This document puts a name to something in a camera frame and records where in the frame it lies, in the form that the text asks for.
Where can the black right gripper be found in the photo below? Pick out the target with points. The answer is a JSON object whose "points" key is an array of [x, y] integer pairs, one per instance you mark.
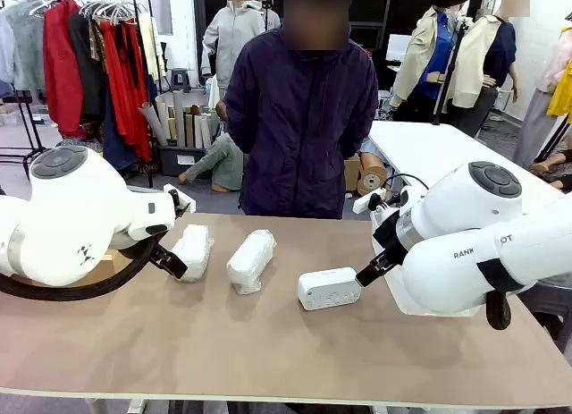
{"points": [[386, 235]]}

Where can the bubble-wrapped white clock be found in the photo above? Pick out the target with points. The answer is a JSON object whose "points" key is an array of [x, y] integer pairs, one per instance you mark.
{"points": [[194, 253], [250, 262]]}

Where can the white rectangular power strip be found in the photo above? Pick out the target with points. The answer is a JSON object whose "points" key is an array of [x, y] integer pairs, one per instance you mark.
{"points": [[328, 289]]}

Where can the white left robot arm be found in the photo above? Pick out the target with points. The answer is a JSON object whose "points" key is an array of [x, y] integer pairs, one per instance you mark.
{"points": [[67, 217]]}

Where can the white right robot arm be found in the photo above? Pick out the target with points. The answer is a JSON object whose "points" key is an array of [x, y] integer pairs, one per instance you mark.
{"points": [[456, 271]]}

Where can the clear plastic container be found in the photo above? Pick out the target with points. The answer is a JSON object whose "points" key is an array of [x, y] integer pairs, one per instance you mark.
{"points": [[393, 293]]}

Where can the open brown cardboard box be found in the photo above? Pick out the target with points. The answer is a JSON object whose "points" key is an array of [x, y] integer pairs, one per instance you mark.
{"points": [[114, 264]]}

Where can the brown kraft paper roll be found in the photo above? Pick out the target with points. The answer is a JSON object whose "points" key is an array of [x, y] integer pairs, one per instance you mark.
{"points": [[371, 179]]}

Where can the cardboard box with open flaps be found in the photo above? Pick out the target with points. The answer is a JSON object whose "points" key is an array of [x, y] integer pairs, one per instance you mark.
{"points": [[352, 174]]}

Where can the black storage bin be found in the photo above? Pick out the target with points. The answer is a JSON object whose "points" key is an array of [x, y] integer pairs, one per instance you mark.
{"points": [[172, 161]]}

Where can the floor mannequin in green top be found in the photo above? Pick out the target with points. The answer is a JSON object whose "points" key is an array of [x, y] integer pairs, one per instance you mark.
{"points": [[223, 163]]}

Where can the navy hanging garment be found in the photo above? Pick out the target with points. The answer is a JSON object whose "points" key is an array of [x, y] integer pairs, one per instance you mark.
{"points": [[118, 150]]}

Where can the brown cardboard tube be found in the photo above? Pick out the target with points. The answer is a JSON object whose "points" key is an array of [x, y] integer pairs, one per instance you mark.
{"points": [[189, 132]]}

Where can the white background table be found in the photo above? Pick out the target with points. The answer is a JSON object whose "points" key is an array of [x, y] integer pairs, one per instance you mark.
{"points": [[424, 150]]}

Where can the white cardboard tube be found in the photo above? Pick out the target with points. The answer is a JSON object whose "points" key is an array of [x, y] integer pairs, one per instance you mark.
{"points": [[206, 132], [198, 132]]}

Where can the grey leaning cardboard tube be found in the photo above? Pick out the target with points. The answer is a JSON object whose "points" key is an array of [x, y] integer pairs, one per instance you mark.
{"points": [[154, 125]]}

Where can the cream cardboard tube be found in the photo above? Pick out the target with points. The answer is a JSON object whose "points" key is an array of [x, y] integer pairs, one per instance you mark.
{"points": [[163, 119]]}

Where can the tall grey cardboard tube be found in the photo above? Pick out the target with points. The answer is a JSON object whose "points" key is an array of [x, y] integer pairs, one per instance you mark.
{"points": [[179, 119]]}

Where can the person in purple jacket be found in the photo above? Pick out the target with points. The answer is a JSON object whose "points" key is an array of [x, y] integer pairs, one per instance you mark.
{"points": [[304, 128]]}

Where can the white computer tower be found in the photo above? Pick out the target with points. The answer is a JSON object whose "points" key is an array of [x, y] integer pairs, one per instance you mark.
{"points": [[384, 103]]}

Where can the red dress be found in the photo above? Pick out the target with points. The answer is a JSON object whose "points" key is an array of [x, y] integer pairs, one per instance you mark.
{"points": [[123, 87]]}

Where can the small grey stool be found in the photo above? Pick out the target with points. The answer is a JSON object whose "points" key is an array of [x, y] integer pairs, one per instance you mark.
{"points": [[180, 76]]}

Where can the black plastic stool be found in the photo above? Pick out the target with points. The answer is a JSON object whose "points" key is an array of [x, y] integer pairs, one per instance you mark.
{"points": [[552, 324]]}

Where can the lying bare mannequin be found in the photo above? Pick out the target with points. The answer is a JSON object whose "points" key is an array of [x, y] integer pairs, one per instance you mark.
{"points": [[547, 166]]}

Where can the black hanging garment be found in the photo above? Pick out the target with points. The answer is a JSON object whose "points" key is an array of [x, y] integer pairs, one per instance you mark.
{"points": [[87, 65]]}

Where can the mannequin pink top grey skirt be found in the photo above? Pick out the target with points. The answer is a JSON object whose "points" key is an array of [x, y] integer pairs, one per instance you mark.
{"points": [[534, 128]]}

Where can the cream hanging garment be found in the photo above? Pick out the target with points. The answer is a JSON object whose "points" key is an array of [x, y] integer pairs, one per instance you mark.
{"points": [[149, 47]]}

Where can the mannequin beige jacket blue shirt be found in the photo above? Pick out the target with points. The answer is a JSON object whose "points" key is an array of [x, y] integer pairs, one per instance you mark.
{"points": [[420, 56]]}

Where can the white monitor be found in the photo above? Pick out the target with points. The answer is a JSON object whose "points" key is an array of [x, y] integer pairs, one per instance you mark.
{"points": [[397, 47]]}

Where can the red coat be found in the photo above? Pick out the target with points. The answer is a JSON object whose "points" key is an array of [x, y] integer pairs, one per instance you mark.
{"points": [[60, 65]]}

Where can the mannequin cream jacket navy top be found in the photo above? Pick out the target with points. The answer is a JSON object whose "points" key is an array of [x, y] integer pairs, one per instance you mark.
{"points": [[473, 65]]}

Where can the person in grey hoodie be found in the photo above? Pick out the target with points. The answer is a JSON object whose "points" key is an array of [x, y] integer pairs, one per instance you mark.
{"points": [[232, 34]]}

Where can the yellow garment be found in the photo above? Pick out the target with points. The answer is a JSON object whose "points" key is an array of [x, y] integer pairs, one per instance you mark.
{"points": [[563, 96]]}

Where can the black tripod stand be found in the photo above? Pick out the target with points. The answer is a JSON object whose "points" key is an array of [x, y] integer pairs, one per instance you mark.
{"points": [[463, 26]]}

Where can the grey fuzzy coat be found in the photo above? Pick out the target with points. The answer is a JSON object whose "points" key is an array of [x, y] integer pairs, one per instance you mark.
{"points": [[27, 43]]}

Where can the light blue hanging garment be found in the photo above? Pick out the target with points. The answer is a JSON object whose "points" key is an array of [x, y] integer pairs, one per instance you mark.
{"points": [[5, 47]]}

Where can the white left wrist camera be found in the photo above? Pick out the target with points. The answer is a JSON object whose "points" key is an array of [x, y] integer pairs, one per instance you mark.
{"points": [[191, 205]]}

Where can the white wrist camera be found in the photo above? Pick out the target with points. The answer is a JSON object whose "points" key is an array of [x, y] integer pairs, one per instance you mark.
{"points": [[191, 205], [364, 203]]}

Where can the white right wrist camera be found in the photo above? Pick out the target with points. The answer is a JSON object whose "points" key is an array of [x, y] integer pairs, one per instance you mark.
{"points": [[364, 203]]}

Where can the white table frame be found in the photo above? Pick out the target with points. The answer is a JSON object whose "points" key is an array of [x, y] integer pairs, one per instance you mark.
{"points": [[136, 405]]}

